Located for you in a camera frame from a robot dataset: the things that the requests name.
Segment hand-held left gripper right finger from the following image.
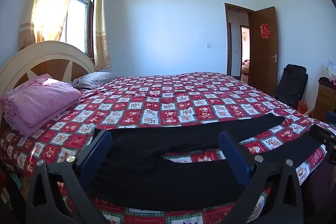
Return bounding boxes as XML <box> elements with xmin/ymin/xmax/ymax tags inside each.
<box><xmin>218</xmin><ymin>130</ymin><xmax>309</xmax><ymax>224</ymax></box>

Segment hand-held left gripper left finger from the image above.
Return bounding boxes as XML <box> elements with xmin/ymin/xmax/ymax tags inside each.
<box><xmin>26</xmin><ymin>130</ymin><xmax>113</xmax><ymax>224</ymax></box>

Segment black pants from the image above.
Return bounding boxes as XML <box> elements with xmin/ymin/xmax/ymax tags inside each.
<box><xmin>85</xmin><ymin>113</ymin><xmax>327</xmax><ymax>210</ymax></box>

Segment wooden cabinet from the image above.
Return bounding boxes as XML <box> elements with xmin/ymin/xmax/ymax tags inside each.
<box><xmin>312</xmin><ymin>77</ymin><xmax>336</xmax><ymax>125</ymax></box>

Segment red bag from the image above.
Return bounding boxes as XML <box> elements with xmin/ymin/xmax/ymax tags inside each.
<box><xmin>297</xmin><ymin>100</ymin><xmax>308</xmax><ymax>115</ymax></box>

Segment pale plastic bag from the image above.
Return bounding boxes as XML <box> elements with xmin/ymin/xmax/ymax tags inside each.
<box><xmin>326</xmin><ymin>60</ymin><xmax>336</xmax><ymax>81</ymax></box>

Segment black folding chair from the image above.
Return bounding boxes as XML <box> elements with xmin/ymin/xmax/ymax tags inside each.
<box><xmin>273</xmin><ymin>64</ymin><xmax>309</xmax><ymax>110</ymax></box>

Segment striped pillow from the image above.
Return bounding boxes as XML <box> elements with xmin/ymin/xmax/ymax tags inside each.
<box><xmin>72</xmin><ymin>72</ymin><xmax>120</xmax><ymax>90</ymax></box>

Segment folded pink blanket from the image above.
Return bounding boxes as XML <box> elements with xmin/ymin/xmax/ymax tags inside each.
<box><xmin>1</xmin><ymin>76</ymin><xmax>82</xmax><ymax>137</ymax></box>

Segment red printed bedspread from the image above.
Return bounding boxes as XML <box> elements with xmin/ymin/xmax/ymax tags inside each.
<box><xmin>0</xmin><ymin>72</ymin><xmax>336</xmax><ymax>224</ymax></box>

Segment brown wooden door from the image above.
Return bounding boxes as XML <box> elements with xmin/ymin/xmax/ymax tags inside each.
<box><xmin>248</xmin><ymin>6</ymin><xmax>279</xmax><ymax>97</ymax></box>

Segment red paper door ornament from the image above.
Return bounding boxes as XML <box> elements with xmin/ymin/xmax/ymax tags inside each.
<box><xmin>259</xmin><ymin>23</ymin><xmax>271</xmax><ymax>39</ymax></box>

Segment cream wooden headboard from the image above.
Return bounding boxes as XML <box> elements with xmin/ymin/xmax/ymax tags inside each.
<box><xmin>0</xmin><ymin>40</ymin><xmax>96</xmax><ymax>132</ymax></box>

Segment narrow yellow patterned curtain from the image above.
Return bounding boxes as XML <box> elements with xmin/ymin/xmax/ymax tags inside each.
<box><xmin>93</xmin><ymin>0</ymin><xmax>111</xmax><ymax>71</ymax></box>

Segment window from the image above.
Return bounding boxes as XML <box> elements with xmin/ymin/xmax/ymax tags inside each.
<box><xmin>64</xmin><ymin>0</ymin><xmax>97</xmax><ymax>59</ymax></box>

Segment wide yellow patterned curtain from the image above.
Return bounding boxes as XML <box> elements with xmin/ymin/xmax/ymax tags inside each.
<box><xmin>18</xmin><ymin>0</ymin><xmax>87</xmax><ymax>51</ymax></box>

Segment brown door frame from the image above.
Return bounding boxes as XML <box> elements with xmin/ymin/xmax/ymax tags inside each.
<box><xmin>224</xmin><ymin>3</ymin><xmax>255</xmax><ymax>80</ymax></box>

